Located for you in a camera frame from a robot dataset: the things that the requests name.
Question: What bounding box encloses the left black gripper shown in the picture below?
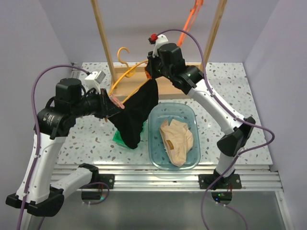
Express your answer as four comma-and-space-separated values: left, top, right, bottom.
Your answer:
71, 87, 121, 119

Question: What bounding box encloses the black underwear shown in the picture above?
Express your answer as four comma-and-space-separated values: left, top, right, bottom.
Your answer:
109, 80, 159, 149

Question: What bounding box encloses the yellow plastic hanger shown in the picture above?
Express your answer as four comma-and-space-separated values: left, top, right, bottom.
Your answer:
108, 46, 149, 104

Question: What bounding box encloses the orange plastic hanger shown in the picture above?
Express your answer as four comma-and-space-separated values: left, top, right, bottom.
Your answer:
177, 0, 204, 46

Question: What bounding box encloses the beige underwear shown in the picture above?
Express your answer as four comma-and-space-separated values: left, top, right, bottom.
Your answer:
160, 119, 194, 167

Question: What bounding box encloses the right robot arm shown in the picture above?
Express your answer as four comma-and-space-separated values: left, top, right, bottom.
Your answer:
145, 41, 256, 190

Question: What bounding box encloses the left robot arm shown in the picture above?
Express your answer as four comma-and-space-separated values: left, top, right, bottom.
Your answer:
6, 78, 120, 217

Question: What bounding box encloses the wooden hanger rack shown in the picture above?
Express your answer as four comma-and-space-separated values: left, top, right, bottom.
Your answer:
91, 0, 227, 93

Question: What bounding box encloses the green plastic bin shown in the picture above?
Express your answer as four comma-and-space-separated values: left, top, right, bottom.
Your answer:
112, 121, 146, 149

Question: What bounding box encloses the clear blue plastic container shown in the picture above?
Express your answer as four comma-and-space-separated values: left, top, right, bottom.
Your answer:
148, 103, 201, 171

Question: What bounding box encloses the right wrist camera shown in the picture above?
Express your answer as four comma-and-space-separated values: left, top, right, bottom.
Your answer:
148, 34, 169, 58

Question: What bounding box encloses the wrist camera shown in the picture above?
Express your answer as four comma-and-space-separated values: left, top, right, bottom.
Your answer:
148, 34, 169, 58
84, 70, 106, 93

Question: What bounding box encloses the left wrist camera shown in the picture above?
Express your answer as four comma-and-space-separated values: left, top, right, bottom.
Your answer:
84, 70, 106, 93

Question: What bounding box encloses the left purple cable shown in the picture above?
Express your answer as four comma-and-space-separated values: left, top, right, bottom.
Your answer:
16, 65, 111, 230

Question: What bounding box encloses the purple cable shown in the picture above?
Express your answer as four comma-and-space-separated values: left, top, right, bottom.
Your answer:
158, 29, 276, 230
16, 65, 111, 230

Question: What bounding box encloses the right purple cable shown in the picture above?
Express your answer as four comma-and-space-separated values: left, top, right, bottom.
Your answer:
158, 29, 276, 230

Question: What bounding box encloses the aluminium rail frame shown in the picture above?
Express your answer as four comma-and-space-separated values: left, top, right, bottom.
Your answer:
51, 63, 283, 192

